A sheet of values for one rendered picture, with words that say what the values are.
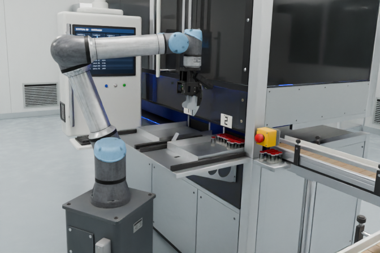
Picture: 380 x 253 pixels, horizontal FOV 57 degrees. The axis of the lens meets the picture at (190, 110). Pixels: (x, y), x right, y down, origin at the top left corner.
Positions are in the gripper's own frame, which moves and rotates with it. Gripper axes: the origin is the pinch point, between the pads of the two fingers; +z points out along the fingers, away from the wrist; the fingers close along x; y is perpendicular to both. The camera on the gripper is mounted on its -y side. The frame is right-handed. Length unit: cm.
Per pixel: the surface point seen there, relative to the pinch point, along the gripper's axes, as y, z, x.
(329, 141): -84, 21, 14
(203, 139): -20.9, 19.7, -19.0
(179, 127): -27, 21, -51
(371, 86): -118, -8, 15
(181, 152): 1.4, 19.8, -6.7
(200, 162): 1.8, 20.1, 8.2
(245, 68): -24.6, -19.5, 4.3
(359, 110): -109, 6, 15
